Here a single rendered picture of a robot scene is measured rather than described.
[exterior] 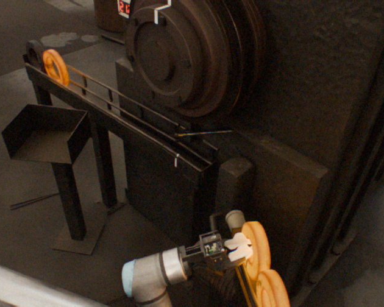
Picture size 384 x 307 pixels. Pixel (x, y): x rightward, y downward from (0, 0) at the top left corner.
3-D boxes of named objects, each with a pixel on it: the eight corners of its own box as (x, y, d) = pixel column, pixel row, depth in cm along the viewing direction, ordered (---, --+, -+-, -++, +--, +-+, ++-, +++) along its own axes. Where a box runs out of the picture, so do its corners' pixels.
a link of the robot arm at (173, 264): (174, 290, 103) (169, 260, 110) (191, 285, 103) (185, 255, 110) (165, 273, 97) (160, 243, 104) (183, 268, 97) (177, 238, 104)
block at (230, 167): (231, 199, 142) (239, 150, 127) (248, 211, 138) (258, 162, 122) (212, 214, 136) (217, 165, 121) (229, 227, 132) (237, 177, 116)
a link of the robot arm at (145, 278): (132, 289, 109) (121, 257, 108) (174, 277, 109) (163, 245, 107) (127, 307, 100) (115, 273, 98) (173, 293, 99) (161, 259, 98)
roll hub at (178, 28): (140, 80, 125) (135, -9, 107) (202, 116, 110) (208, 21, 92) (127, 85, 122) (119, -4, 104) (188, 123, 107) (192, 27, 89)
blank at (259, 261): (255, 209, 108) (244, 211, 107) (274, 251, 95) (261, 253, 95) (248, 247, 117) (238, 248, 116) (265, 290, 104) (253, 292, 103)
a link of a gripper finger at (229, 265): (247, 261, 100) (215, 271, 100) (247, 264, 101) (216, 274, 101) (242, 247, 104) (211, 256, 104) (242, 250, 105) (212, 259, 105)
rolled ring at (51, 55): (57, 92, 194) (63, 91, 196) (66, 80, 179) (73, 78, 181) (39, 59, 193) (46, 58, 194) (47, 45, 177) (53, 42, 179)
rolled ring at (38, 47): (37, 45, 185) (44, 44, 187) (21, 38, 197) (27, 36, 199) (47, 80, 196) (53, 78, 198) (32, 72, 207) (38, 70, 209)
